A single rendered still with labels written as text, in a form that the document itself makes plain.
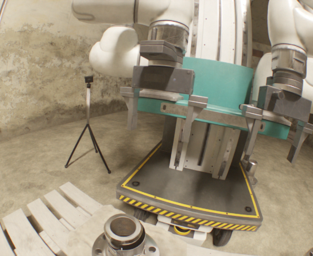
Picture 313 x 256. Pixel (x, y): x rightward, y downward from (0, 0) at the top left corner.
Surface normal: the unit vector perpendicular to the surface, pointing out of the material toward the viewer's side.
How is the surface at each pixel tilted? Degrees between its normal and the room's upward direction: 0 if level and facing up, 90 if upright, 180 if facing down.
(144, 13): 143
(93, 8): 131
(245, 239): 0
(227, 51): 90
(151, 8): 121
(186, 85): 90
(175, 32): 90
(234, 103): 90
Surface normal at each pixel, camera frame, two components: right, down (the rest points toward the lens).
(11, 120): 0.91, 0.22
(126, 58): 0.12, 0.38
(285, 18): -0.81, 0.09
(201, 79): -0.33, 0.23
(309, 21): -0.63, 0.11
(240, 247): 0.11, -0.95
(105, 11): -0.05, 0.91
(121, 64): 0.03, 0.70
